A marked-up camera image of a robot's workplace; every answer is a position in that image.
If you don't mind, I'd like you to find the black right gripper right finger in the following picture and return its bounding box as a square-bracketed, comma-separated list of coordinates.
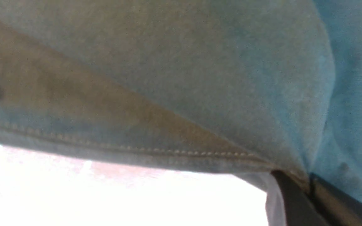
[310, 174, 362, 226]

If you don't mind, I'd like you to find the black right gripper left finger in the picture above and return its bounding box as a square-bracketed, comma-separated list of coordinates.
[266, 171, 329, 226]

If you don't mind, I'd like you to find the gray long-sleeved shirt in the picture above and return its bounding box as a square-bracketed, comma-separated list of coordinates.
[0, 0, 362, 214]

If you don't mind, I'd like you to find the pink grid table mat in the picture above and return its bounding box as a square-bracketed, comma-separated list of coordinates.
[0, 145, 268, 226]

